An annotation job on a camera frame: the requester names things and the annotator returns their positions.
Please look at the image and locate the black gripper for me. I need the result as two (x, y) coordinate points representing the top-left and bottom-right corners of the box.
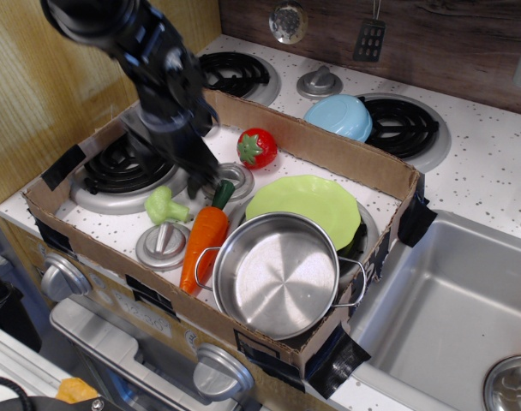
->
(120, 109), (219, 200)

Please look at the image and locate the green toy broccoli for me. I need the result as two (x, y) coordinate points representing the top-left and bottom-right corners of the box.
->
(144, 186), (189, 225)

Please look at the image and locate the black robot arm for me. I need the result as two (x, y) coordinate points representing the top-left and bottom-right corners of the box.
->
(40, 1), (219, 199)

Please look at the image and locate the stainless steel pan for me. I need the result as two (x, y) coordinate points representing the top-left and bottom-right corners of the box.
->
(195, 212), (342, 341)

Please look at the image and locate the front left black burner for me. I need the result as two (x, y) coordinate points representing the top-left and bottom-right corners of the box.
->
(71, 131), (188, 215)

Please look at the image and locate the black burner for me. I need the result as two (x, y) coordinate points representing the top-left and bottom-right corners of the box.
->
(359, 93), (452, 174)
(200, 51), (281, 106)
(71, 131), (188, 215)

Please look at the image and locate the silver stovetop knob middle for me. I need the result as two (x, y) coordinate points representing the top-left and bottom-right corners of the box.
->
(201, 163), (255, 202)

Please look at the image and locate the silver stovetop knob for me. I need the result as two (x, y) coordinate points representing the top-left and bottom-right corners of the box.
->
(296, 66), (344, 100)
(135, 222), (190, 271)
(201, 163), (255, 202)

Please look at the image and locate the orange toy carrot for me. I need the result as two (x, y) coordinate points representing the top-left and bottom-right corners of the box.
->
(179, 180), (235, 295)

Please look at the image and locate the silver stovetop knob front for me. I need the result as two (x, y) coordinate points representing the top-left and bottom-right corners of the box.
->
(135, 222), (190, 271)

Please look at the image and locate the red toy strawberry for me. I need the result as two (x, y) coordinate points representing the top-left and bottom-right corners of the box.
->
(237, 128), (278, 170)

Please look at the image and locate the back left black burner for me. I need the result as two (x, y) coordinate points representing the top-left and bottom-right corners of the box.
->
(200, 51), (281, 106)

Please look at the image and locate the brown cardboard fence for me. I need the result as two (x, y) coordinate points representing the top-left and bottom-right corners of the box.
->
(21, 87), (438, 400)

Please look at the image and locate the light green plastic plate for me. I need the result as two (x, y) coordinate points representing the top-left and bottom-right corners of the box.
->
(245, 175), (362, 250)

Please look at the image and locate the silver oven knob left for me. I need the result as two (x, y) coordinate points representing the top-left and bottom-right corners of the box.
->
(41, 253), (93, 302)

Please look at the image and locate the silver oven knob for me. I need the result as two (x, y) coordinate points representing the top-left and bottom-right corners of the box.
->
(41, 253), (93, 302)
(193, 343), (255, 402)

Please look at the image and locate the silver stovetop knob back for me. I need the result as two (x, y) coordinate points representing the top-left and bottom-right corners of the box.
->
(296, 66), (344, 100)

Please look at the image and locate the light blue plastic bowl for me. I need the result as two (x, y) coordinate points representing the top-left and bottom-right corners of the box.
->
(303, 94), (373, 142)

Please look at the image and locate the hanging metal strainer ladle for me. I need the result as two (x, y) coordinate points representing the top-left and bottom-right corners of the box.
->
(268, 1), (308, 45)

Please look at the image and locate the silver oven knob right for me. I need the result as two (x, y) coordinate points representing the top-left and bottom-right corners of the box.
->
(193, 343), (255, 402)

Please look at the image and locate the back right black burner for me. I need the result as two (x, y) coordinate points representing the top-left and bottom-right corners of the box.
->
(359, 93), (452, 174)

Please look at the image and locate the hanging grey slotted spatula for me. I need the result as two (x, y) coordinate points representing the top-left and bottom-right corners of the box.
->
(353, 1), (386, 63)

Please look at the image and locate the yellow object bottom left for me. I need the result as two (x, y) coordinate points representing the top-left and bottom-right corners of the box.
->
(55, 377), (99, 404)

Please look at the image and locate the grey sink basin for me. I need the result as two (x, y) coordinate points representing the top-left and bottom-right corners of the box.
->
(350, 211), (521, 410)

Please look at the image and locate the silver oven door handle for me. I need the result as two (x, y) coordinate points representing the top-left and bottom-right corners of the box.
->
(50, 299), (242, 410)

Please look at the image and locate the black braided cable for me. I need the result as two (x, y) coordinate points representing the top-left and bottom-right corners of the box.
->
(0, 374), (33, 410)

